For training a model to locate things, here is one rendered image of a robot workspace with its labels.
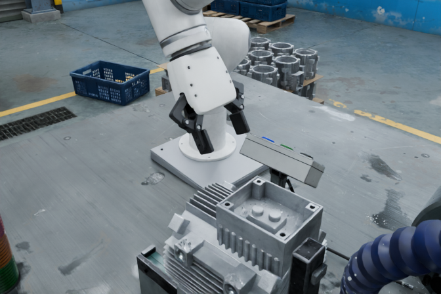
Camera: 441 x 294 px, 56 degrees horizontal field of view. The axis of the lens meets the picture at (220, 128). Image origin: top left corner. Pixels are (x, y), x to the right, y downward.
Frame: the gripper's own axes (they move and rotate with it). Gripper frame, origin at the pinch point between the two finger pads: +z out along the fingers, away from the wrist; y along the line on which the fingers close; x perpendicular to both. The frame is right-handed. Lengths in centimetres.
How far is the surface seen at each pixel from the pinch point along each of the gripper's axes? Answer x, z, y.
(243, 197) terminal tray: 4.5, 9.0, 4.9
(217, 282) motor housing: 3.3, 17.9, 14.4
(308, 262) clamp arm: 28.2, 8.5, 20.8
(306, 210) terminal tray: 13.7, 12.7, 2.6
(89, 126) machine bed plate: -96, -12, -23
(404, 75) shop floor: -138, 55, -383
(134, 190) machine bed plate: -57, 11, -10
